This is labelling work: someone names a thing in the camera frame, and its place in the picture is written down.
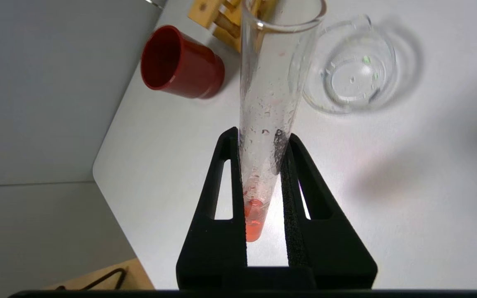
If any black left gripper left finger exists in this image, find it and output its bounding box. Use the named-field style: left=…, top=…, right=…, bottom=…
left=176, top=127, right=247, bottom=290

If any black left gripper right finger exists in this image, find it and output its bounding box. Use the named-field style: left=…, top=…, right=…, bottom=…
left=281, top=133, right=378, bottom=290

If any red liquid test tube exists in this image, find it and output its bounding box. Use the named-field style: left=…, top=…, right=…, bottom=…
left=238, top=0, right=327, bottom=243

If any wooden test tube rack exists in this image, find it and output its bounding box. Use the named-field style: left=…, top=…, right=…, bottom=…
left=188, top=0, right=266, bottom=53

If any clear glass beaker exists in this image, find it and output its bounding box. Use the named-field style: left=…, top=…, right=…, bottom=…
left=303, top=14, right=398, bottom=115

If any dark red plastic cup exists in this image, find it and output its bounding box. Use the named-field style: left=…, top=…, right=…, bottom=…
left=140, top=25, right=225, bottom=99

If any black bent wire frame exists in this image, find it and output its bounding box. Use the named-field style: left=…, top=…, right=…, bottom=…
left=55, top=268, right=128, bottom=290

